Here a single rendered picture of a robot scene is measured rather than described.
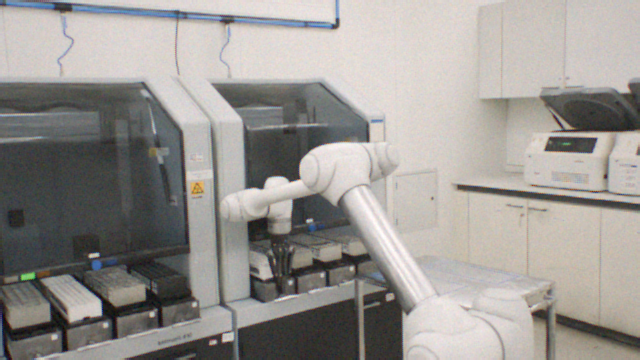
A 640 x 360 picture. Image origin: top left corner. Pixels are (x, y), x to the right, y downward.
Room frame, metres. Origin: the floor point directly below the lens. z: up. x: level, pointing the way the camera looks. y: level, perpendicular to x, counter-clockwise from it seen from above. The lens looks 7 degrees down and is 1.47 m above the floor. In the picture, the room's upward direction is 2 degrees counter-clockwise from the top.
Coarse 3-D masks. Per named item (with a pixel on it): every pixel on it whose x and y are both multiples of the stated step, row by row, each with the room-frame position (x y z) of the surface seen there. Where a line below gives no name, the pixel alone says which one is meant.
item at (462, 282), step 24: (432, 264) 2.44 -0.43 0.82; (456, 264) 2.43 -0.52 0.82; (360, 288) 2.31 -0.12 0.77; (456, 288) 2.11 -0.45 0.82; (480, 288) 2.10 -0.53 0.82; (528, 288) 2.08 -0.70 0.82; (552, 288) 2.14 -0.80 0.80; (360, 312) 2.31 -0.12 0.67; (552, 312) 2.15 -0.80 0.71; (360, 336) 2.31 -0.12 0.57; (552, 336) 2.15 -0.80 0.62
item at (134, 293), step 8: (120, 288) 2.03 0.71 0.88; (128, 288) 2.04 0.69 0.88; (136, 288) 2.06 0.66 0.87; (144, 288) 2.07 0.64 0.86; (112, 296) 2.01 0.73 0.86; (120, 296) 2.02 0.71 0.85; (128, 296) 2.04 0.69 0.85; (136, 296) 2.06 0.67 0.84; (144, 296) 2.07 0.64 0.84; (120, 304) 2.02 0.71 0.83
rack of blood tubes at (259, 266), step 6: (252, 252) 2.56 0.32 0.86; (252, 258) 2.46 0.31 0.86; (258, 258) 2.46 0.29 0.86; (264, 258) 2.45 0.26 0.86; (252, 264) 2.37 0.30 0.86; (258, 264) 2.35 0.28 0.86; (264, 264) 2.35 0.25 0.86; (252, 270) 2.47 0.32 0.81; (258, 270) 2.47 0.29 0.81; (264, 270) 2.31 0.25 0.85; (270, 270) 2.32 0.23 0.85; (258, 276) 2.34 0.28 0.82; (264, 276) 2.31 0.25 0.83; (270, 276) 2.32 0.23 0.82
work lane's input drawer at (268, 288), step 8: (256, 280) 2.34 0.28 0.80; (264, 280) 2.29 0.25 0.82; (272, 280) 2.29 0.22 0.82; (288, 280) 2.33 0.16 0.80; (256, 288) 2.32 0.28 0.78; (264, 288) 2.27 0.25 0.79; (272, 288) 2.28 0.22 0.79; (288, 288) 2.33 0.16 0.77; (264, 296) 2.27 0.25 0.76; (272, 296) 2.28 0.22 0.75; (280, 296) 2.29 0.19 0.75; (288, 296) 2.29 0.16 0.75; (296, 296) 2.30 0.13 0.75
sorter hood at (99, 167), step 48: (0, 96) 2.08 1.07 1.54; (48, 96) 2.16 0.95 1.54; (96, 96) 2.25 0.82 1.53; (144, 96) 2.35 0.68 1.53; (0, 144) 1.84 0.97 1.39; (48, 144) 1.92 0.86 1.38; (96, 144) 2.00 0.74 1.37; (144, 144) 2.09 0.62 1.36; (0, 192) 1.84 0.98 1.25; (48, 192) 1.91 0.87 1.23; (96, 192) 1.99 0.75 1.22; (144, 192) 2.09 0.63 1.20; (0, 240) 1.82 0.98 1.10; (48, 240) 1.90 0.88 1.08; (96, 240) 1.99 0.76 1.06; (144, 240) 2.08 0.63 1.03
